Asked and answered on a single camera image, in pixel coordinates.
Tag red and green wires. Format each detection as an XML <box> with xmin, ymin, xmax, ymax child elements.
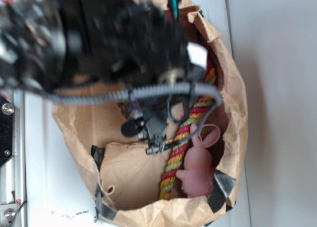
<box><xmin>164</xmin><ymin>0</ymin><xmax>181</xmax><ymax>22</ymax></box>

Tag brown rough rock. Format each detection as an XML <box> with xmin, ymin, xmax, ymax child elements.
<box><xmin>118</xmin><ymin>100</ymin><xmax>143</xmax><ymax>119</ymax></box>

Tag black metal bracket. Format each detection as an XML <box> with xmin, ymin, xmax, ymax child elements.
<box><xmin>0</xmin><ymin>95</ymin><xmax>15</xmax><ymax>168</ymax></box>

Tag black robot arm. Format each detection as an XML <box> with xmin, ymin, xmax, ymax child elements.
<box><xmin>0</xmin><ymin>0</ymin><xmax>206</xmax><ymax>92</ymax></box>

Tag red yellow green rope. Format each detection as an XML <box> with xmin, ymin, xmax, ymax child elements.
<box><xmin>158</xmin><ymin>58</ymin><xmax>217</xmax><ymax>201</ymax></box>

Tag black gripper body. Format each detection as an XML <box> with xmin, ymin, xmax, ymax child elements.
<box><xmin>81</xmin><ymin>0</ymin><xmax>206</xmax><ymax>85</ymax></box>

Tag brown paper bag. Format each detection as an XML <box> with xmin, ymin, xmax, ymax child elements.
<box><xmin>53</xmin><ymin>0</ymin><xmax>248</xmax><ymax>227</ymax></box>

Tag aluminium frame rail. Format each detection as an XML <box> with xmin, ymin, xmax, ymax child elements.
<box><xmin>0</xmin><ymin>88</ymin><xmax>27</xmax><ymax>227</ymax></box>

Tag grey sleeved cable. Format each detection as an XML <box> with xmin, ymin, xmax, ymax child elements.
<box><xmin>42</xmin><ymin>82</ymin><xmax>222</xmax><ymax>141</ymax></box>

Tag pink plush bunny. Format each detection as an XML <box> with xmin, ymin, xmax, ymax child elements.
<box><xmin>175</xmin><ymin>124</ymin><xmax>220</xmax><ymax>198</ymax></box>

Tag small grey camera module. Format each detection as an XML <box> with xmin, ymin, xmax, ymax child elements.
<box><xmin>120</xmin><ymin>98</ymin><xmax>191</xmax><ymax>156</ymax></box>

